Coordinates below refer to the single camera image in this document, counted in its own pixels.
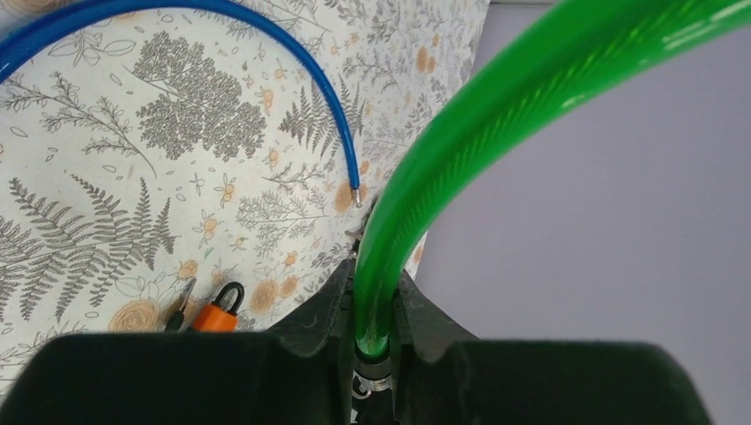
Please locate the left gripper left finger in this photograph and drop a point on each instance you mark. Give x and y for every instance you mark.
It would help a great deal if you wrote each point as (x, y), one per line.
(299, 371)

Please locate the green cable lock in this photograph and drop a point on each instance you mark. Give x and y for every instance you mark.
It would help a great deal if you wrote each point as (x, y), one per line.
(576, 51)

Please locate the blue cable lock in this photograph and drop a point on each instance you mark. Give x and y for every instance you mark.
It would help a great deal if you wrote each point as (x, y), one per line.
(25, 42)

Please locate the orange black padlock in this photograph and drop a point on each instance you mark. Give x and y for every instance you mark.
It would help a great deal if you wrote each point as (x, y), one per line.
(221, 314)

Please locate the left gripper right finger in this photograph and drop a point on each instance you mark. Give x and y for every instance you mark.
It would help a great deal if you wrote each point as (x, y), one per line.
(443, 374)

